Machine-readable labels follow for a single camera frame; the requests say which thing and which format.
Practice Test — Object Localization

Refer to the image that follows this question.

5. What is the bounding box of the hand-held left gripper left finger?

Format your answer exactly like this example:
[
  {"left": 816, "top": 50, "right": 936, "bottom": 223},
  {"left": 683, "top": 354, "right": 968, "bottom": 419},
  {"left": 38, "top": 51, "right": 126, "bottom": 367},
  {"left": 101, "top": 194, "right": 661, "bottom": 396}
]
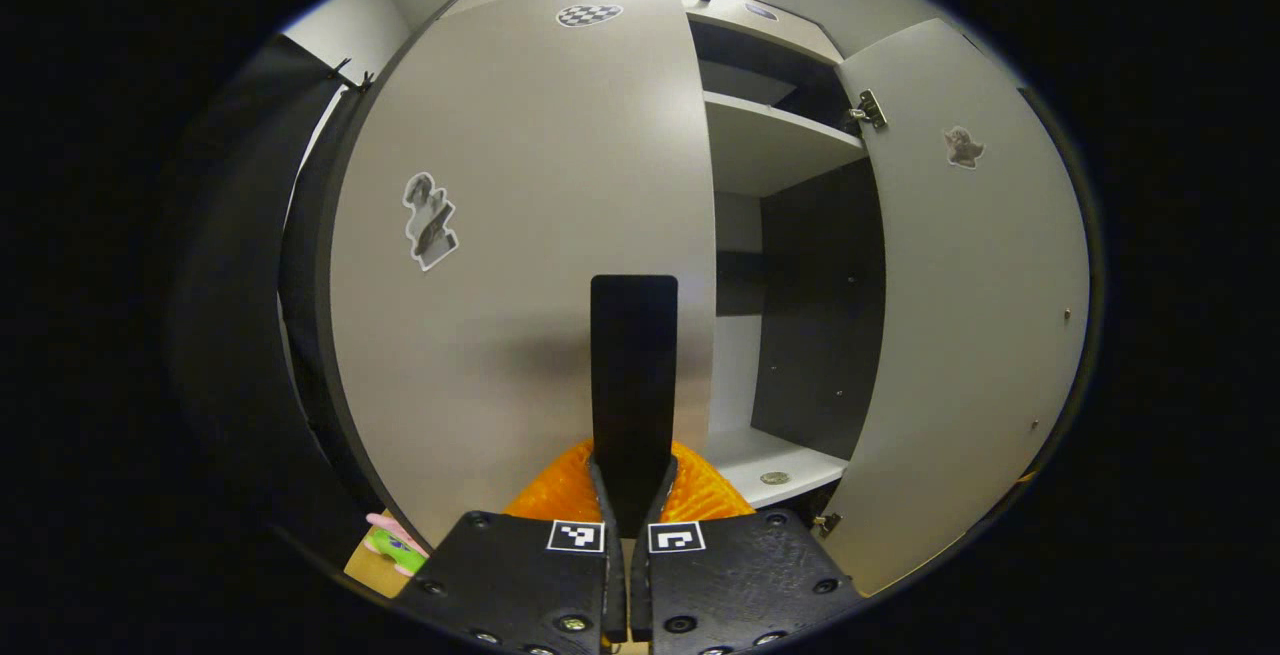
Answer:
[{"left": 400, "top": 440, "right": 626, "bottom": 655}]

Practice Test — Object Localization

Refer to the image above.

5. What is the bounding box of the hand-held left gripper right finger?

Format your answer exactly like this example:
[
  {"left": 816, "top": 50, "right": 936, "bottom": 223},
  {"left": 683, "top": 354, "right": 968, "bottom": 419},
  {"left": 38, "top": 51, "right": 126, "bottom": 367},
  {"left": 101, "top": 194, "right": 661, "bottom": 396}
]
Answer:
[{"left": 630, "top": 440, "right": 866, "bottom": 655}]

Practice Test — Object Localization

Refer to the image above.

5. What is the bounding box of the black door handle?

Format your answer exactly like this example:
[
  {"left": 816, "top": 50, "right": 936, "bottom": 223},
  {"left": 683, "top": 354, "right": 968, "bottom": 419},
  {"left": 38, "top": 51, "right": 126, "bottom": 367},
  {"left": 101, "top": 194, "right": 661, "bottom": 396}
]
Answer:
[{"left": 590, "top": 275, "right": 679, "bottom": 539}]

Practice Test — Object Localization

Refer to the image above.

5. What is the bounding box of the grey double-door shoe cabinet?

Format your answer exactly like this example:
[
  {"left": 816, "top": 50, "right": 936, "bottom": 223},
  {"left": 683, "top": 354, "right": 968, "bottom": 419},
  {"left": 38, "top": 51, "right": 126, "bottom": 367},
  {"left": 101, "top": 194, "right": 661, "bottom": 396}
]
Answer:
[{"left": 280, "top": 0, "right": 891, "bottom": 541}]

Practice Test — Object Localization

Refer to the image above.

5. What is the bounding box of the grey cabinet door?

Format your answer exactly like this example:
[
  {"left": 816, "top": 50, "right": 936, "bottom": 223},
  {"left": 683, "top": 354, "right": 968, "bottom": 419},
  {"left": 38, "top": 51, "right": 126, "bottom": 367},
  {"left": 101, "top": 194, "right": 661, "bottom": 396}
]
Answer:
[
  {"left": 815, "top": 18, "right": 1091, "bottom": 598},
  {"left": 328, "top": 0, "right": 719, "bottom": 551}
]

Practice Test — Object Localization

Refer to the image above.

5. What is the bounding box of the grey cabinet shelf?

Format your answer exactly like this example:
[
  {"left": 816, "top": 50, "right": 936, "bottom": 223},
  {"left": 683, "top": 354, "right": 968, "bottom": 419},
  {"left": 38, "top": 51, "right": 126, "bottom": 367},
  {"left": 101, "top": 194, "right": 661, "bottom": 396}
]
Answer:
[{"left": 703, "top": 90, "right": 867, "bottom": 198}]

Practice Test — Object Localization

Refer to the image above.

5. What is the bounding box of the grey cabinet drawer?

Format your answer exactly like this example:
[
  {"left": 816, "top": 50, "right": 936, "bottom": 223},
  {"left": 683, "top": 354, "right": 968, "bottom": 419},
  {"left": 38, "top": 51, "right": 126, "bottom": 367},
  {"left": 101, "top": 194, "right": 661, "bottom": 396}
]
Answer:
[{"left": 680, "top": 0, "right": 846, "bottom": 66}]

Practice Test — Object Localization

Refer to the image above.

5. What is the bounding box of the green and pink plush toy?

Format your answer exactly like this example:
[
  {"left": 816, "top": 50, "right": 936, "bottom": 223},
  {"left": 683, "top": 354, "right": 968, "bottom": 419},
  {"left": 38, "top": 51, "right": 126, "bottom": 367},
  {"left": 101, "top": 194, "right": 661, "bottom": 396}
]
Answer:
[{"left": 362, "top": 512, "right": 431, "bottom": 578}]

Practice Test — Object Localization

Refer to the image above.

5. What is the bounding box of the black backdrop cloth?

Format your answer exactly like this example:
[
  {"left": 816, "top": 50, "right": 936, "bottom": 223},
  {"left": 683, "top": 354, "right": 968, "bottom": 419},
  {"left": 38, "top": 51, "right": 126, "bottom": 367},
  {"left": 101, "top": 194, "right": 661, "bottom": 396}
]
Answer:
[{"left": 165, "top": 35, "right": 401, "bottom": 556}]

